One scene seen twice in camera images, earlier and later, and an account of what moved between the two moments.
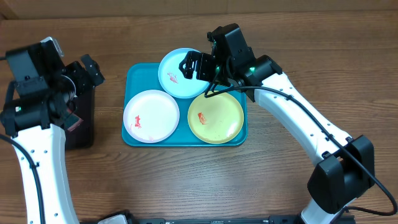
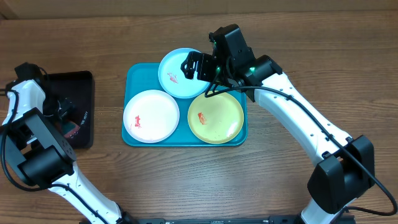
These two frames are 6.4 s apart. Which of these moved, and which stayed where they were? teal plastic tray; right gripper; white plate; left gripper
Moved: left gripper
Stayed: teal plastic tray; right gripper; white plate
